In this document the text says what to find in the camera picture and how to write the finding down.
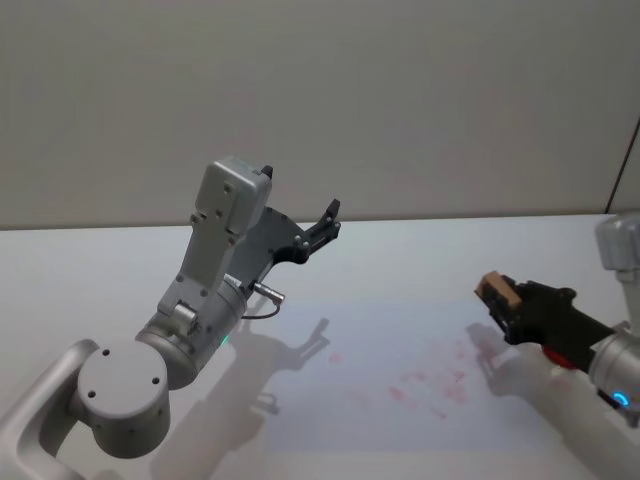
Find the thin dark cable silver plug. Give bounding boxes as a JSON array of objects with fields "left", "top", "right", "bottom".
[{"left": 242, "top": 281, "right": 287, "bottom": 320}]

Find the wooden block eraser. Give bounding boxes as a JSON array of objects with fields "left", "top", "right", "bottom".
[{"left": 473, "top": 270, "right": 524, "bottom": 312}]

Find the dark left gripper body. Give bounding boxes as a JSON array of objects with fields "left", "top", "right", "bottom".
[{"left": 234, "top": 205, "right": 308, "bottom": 290}]

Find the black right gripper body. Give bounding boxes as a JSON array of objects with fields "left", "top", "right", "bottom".
[{"left": 503, "top": 281, "right": 616, "bottom": 373}]

